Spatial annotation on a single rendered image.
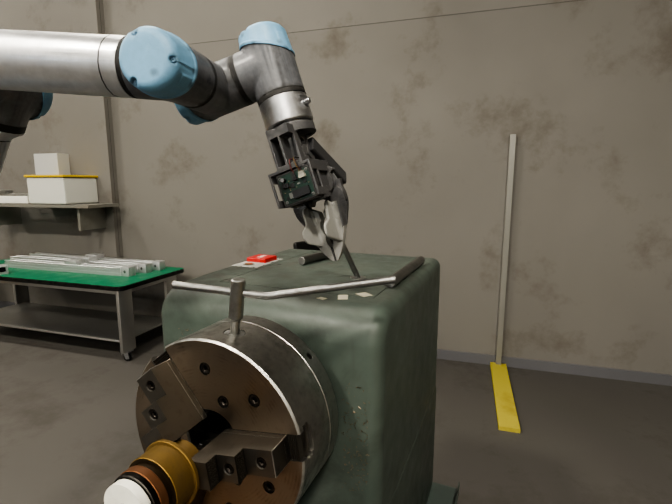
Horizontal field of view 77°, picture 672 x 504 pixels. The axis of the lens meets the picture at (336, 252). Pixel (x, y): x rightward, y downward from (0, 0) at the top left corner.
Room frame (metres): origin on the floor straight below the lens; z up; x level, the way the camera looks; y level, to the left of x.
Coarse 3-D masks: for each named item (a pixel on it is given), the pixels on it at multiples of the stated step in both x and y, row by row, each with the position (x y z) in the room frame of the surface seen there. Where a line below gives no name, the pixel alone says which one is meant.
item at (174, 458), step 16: (160, 448) 0.50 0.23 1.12; (176, 448) 0.50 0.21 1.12; (192, 448) 0.52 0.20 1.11; (144, 464) 0.48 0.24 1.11; (160, 464) 0.47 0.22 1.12; (176, 464) 0.48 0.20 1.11; (192, 464) 0.49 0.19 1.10; (144, 480) 0.45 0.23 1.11; (160, 480) 0.46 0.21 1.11; (176, 480) 0.47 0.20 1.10; (192, 480) 0.49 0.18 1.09; (160, 496) 0.45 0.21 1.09; (176, 496) 0.46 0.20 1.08; (192, 496) 0.49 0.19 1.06
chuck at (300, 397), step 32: (192, 352) 0.60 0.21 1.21; (224, 352) 0.57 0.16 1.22; (256, 352) 0.58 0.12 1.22; (288, 352) 0.62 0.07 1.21; (192, 384) 0.60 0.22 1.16; (224, 384) 0.57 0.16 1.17; (256, 384) 0.55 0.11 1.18; (288, 384) 0.56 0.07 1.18; (224, 416) 0.58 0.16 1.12; (256, 416) 0.55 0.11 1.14; (288, 416) 0.53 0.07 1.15; (320, 416) 0.58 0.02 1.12; (320, 448) 0.57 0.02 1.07; (256, 480) 0.55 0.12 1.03; (288, 480) 0.53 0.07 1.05
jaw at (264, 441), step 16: (224, 432) 0.57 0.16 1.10; (240, 432) 0.56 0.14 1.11; (256, 432) 0.55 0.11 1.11; (304, 432) 0.55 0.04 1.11; (208, 448) 0.53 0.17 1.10; (224, 448) 0.52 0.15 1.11; (240, 448) 0.51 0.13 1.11; (256, 448) 0.51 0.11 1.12; (272, 448) 0.50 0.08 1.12; (288, 448) 0.53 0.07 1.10; (304, 448) 0.54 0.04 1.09; (208, 464) 0.49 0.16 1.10; (224, 464) 0.51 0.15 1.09; (240, 464) 0.50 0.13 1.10; (256, 464) 0.51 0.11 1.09; (272, 464) 0.50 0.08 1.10; (208, 480) 0.49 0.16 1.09; (224, 480) 0.50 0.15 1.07; (240, 480) 0.50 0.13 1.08
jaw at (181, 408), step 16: (160, 368) 0.59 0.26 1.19; (176, 368) 0.61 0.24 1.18; (144, 384) 0.58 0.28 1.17; (160, 384) 0.57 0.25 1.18; (176, 384) 0.59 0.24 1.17; (160, 400) 0.55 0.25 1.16; (176, 400) 0.57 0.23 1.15; (192, 400) 0.59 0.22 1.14; (144, 416) 0.56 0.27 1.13; (160, 416) 0.54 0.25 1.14; (176, 416) 0.55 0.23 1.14; (192, 416) 0.57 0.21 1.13; (160, 432) 0.52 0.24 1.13; (176, 432) 0.54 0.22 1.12
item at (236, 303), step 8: (232, 280) 0.61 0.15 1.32; (240, 280) 0.61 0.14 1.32; (232, 288) 0.61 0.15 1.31; (240, 288) 0.61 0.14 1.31; (232, 296) 0.61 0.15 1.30; (240, 296) 0.61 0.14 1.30; (232, 304) 0.61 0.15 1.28; (240, 304) 0.61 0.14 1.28; (232, 312) 0.61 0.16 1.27; (240, 312) 0.61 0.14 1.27; (232, 320) 0.61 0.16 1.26; (232, 328) 0.61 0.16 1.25
